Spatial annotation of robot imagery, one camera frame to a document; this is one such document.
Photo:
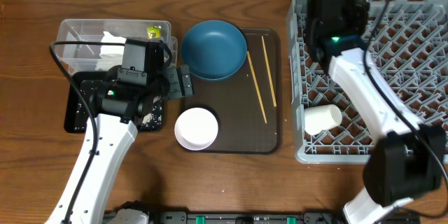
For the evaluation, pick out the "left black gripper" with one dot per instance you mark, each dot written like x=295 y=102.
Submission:
x=173 y=82

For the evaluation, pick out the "rice food waste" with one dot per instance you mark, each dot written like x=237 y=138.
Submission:
x=153 y=121

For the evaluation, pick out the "blue round plate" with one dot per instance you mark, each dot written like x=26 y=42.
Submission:
x=214 y=50

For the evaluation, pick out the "white pink shallow bowl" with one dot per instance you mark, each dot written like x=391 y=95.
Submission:
x=196 y=129

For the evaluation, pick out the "green orange snack wrapper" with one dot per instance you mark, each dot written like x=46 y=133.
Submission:
x=154 y=32

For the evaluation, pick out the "white paper napkin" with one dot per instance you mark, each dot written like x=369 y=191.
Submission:
x=110 y=55

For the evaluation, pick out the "white plastic cup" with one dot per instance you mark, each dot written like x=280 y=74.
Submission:
x=321 y=118

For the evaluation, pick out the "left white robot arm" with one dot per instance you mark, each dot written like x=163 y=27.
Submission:
x=115 y=111

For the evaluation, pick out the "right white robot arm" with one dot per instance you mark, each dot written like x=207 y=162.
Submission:
x=407 y=160

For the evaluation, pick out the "clear plastic waste bin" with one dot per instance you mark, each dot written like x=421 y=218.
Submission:
x=85 y=57

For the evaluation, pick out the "grey plastic dishwasher rack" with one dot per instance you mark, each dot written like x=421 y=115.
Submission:
x=410 y=51

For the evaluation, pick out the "brown plastic serving tray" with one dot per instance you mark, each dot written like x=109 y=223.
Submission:
x=235 y=104

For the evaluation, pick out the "left wooden chopstick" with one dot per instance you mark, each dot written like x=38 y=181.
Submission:
x=256 y=86

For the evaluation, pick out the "wooden chopstick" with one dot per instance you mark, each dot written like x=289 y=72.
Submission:
x=256 y=86
x=267 y=64

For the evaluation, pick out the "right wooden chopstick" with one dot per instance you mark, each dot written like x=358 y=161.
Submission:
x=267 y=64

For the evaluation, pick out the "black plastic tray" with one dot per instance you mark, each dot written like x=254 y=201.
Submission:
x=76 y=116

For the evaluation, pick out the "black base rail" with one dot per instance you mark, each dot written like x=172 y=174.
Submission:
x=138 y=212

